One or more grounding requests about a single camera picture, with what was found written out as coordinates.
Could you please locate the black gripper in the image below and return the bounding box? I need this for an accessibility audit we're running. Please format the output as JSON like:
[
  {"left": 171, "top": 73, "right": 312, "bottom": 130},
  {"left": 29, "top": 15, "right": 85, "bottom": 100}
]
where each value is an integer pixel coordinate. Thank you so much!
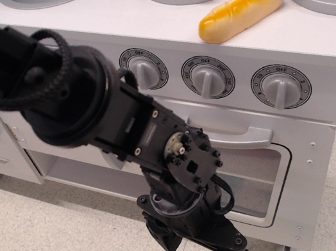
[{"left": 137, "top": 192, "right": 249, "bottom": 251}]

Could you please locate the white toy oven door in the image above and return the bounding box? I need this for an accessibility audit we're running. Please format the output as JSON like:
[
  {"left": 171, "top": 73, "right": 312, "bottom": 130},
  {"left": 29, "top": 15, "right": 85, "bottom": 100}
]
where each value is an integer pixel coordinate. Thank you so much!
[{"left": 164, "top": 99, "right": 336, "bottom": 250}]

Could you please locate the grey oven door handle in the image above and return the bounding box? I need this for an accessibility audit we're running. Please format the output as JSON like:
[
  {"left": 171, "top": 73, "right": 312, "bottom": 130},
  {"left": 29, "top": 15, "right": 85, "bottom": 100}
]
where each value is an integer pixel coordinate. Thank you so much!
[{"left": 185, "top": 103, "right": 276, "bottom": 161}]

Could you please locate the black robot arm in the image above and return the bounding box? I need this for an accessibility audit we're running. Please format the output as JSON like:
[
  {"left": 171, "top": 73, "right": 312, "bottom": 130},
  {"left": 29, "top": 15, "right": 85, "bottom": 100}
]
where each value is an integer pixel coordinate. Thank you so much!
[{"left": 0, "top": 28, "right": 249, "bottom": 251}]

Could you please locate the grey middle stove knob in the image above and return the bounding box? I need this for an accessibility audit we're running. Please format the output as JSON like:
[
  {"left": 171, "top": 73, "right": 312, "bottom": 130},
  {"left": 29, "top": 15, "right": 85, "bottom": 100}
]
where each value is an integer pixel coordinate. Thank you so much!
[{"left": 181, "top": 56, "right": 236, "bottom": 100}]

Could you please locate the grey stove knob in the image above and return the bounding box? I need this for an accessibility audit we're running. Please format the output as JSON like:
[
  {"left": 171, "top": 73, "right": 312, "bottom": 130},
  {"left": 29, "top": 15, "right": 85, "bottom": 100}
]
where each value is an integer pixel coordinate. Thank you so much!
[
  {"left": 119, "top": 48, "right": 169, "bottom": 90},
  {"left": 181, "top": 56, "right": 236, "bottom": 100},
  {"left": 251, "top": 64, "right": 312, "bottom": 110}
]

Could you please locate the white toy kitchen cabinet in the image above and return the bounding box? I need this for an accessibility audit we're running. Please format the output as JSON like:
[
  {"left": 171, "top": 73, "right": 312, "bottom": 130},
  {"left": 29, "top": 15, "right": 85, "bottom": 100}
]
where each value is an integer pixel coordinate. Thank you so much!
[{"left": 0, "top": 0, "right": 336, "bottom": 251}]

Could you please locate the grey left stove knob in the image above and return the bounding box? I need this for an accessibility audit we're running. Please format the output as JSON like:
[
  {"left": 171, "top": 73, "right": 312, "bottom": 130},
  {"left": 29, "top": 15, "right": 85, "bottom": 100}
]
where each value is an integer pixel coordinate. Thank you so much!
[{"left": 119, "top": 48, "right": 169, "bottom": 90}]

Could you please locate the grey right stove knob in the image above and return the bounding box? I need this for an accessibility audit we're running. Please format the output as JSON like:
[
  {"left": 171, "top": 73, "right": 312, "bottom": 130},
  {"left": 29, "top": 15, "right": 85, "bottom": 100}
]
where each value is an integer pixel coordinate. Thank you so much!
[{"left": 251, "top": 64, "right": 312, "bottom": 110}]

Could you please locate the yellow toy bread loaf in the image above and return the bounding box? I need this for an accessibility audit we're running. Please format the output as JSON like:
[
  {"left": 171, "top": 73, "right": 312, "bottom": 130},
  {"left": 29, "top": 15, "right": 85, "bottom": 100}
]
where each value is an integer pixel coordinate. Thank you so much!
[{"left": 198, "top": 0, "right": 284, "bottom": 44}]

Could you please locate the grey cupboard door handle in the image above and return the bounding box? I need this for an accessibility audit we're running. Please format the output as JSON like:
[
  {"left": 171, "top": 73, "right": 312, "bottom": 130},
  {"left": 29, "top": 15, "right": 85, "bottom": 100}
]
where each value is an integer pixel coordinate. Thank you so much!
[{"left": 101, "top": 151, "right": 125, "bottom": 170}]

